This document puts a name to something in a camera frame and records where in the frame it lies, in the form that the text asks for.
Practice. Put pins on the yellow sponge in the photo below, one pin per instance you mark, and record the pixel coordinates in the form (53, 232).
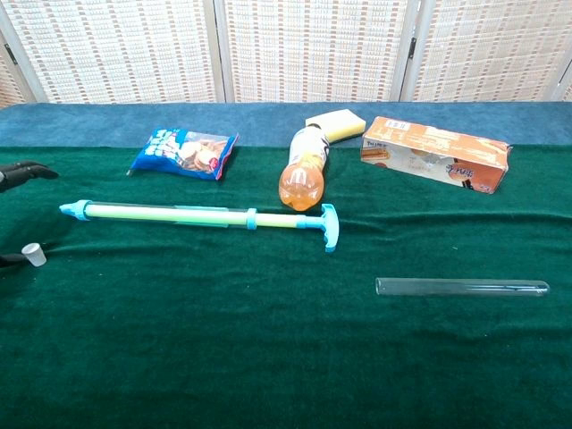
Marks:
(344, 123)

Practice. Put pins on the clear glass tube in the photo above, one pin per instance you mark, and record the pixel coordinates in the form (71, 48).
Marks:
(460, 287)

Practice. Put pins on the blue snack bag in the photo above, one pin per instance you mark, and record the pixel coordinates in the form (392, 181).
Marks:
(187, 154)

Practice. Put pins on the small white cap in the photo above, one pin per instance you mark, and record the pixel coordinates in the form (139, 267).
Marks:
(35, 255)

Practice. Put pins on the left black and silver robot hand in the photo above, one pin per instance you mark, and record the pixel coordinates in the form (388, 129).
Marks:
(22, 172)

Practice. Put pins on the orange drink bottle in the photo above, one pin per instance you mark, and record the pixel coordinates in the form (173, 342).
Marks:
(301, 179)

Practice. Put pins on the teal plastic hand pump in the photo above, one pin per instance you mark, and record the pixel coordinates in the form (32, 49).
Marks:
(156, 213)

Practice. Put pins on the woven bamboo screen panel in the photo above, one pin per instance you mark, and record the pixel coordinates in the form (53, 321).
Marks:
(566, 85)
(125, 49)
(313, 49)
(487, 49)
(9, 85)

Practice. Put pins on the orange cardboard box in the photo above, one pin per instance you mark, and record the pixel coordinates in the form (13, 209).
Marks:
(438, 152)

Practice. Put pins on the blue table cover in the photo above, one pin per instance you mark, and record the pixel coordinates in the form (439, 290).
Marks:
(89, 125)

